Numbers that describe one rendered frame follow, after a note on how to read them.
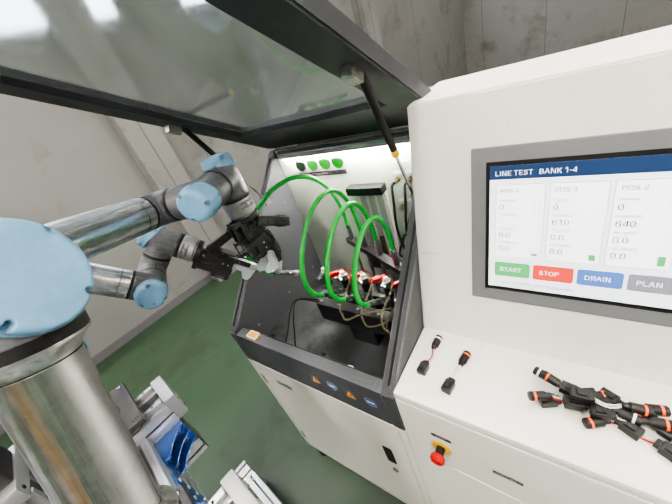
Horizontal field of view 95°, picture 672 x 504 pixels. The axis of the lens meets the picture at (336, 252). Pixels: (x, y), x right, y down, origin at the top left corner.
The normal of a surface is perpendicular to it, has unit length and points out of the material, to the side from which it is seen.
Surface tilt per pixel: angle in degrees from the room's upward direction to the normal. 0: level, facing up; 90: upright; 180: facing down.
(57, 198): 90
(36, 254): 83
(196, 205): 90
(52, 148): 90
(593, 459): 0
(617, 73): 76
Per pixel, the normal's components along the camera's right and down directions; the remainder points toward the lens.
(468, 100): -0.58, 0.38
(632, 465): -0.29, -0.81
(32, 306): 0.90, -0.30
